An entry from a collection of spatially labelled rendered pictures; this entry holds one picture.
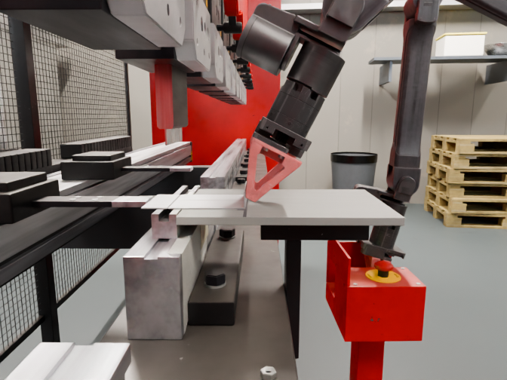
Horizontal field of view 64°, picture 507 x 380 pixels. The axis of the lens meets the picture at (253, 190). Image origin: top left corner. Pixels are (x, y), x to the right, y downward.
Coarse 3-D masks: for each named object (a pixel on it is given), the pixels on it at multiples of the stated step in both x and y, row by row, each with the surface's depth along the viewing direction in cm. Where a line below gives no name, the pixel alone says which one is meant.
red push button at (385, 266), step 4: (376, 264) 84; (380, 264) 84; (384, 264) 84; (388, 264) 84; (376, 268) 84; (380, 268) 83; (384, 268) 83; (388, 268) 83; (392, 268) 84; (380, 272) 84; (384, 272) 84; (388, 272) 84; (380, 276) 84; (384, 276) 84; (388, 276) 85
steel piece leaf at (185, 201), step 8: (176, 200) 54; (184, 200) 54; (192, 200) 54; (200, 200) 54; (208, 200) 54; (216, 200) 54; (224, 200) 54; (232, 200) 54; (240, 200) 54; (168, 208) 50; (176, 208) 50; (184, 208) 50; (192, 208) 50; (200, 208) 50; (208, 208) 50; (216, 208) 50; (224, 208) 50; (232, 208) 50; (240, 208) 50
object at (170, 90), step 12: (156, 72) 47; (168, 72) 47; (180, 72) 53; (156, 84) 48; (168, 84) 47; (180, 84) 53; (156, 96) 48; (168, 96) 48; (180, 96) 53; (156, 108) 48; (168, 108) 48; (180, 108) 53; (168, 120) 48; (180, 120) 53; (168, 132) 50; (180, 132) 57; (168, 144) 50
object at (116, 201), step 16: (0, 176) 53; (16, 176) 53; (32, 176) 55; (0, 192) 49; (16, 192) 49; (32, 192) 53; (48, 192) 57; (0, 208) 48; (16, 208) 49; (32, 208) 53
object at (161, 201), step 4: (156, 196) 57; (160, 196) 57; (164, 196) 57; (168, 196) 57; (172, 196) 57; (176, 196) 57; (152, 200) 54; (156, 200) 54; (160, 200) 54; (164, 200) 54; (168, 200) 54; (172, 200) 54; (148, 204) 52; (152, 204) 52; (156, 204) 52; (160, 204) 52; (164, 204) 52; (168, 204) 52; (144, 208) 50; (148, 208) 50; (152, 208) 50; (156, 208) 50; (160, 208) 50; (164, 208) 50
